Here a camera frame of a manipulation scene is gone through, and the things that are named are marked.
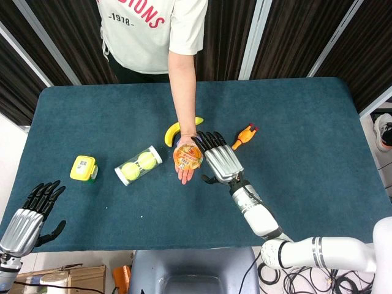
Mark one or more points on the person's bare forearm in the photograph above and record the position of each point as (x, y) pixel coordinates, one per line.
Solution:
(183, 92)

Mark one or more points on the orange round snack packet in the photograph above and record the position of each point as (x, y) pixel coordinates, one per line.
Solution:
(188, 157)

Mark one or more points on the orange rubber chicken toy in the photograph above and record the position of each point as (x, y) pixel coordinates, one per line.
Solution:
(244, 136)

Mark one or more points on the white printed t-shirt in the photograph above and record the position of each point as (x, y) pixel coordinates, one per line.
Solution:
(147, 33)

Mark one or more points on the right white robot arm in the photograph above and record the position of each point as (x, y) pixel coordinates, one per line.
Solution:
(294, 242)

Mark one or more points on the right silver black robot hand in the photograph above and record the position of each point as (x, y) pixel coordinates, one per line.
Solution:
(223, 162)

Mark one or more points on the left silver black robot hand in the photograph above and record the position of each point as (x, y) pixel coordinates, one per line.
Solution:
(26, 218)

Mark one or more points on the clear tennis ball tube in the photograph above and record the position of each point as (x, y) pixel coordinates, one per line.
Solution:
(137, 165)

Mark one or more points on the person's open hand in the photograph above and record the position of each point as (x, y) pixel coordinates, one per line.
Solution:
(185, 171)

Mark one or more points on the teal table cloth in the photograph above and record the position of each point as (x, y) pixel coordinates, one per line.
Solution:
(196, 171)

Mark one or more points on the yellow lidded box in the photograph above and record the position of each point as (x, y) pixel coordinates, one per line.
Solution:
(82, 168)

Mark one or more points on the yellow banana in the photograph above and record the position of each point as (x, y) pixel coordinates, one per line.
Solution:
(171, 132)

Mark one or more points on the yellow-green tennis ball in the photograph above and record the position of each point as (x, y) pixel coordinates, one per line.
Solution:
(130, 171)
(146, 160)

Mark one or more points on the white sneaker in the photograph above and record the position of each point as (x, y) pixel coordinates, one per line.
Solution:
(383, 131)

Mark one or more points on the brown cardboard box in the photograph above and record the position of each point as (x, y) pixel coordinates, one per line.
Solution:
(61, 277)

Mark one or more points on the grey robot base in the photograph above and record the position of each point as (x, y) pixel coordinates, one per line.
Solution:
(193, 272)

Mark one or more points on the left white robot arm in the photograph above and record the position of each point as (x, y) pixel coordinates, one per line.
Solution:
(8, 269)

